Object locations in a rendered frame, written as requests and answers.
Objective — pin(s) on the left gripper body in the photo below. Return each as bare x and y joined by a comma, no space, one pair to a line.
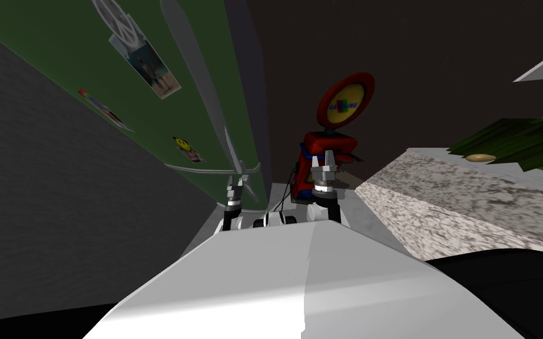
234,192

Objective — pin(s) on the photo magnet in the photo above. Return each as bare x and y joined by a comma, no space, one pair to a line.
151,66

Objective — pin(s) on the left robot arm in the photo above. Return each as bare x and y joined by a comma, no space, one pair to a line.
230,220

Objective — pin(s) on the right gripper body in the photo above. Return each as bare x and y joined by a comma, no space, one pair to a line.
324,178

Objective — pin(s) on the red striped magnet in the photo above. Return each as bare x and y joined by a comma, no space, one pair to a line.
104,110

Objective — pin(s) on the brown potato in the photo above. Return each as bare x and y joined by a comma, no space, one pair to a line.
480,158

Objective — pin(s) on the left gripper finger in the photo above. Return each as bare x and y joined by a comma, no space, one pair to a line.
250,188

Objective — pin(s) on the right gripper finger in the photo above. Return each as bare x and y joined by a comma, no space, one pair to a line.
329,158
315,162

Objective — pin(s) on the yellow smiley magnet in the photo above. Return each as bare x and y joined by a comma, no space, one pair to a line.
185,147

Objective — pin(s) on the round peace sign magnet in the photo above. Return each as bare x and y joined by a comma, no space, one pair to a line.
113,19

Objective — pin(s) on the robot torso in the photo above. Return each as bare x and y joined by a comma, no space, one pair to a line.
271,282

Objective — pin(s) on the green slanted box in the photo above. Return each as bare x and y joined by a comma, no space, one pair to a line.
526,141

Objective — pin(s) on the red toy fuel pump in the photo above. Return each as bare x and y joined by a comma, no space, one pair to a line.
344,101

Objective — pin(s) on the green fridge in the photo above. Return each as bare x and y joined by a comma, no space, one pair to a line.
87,56

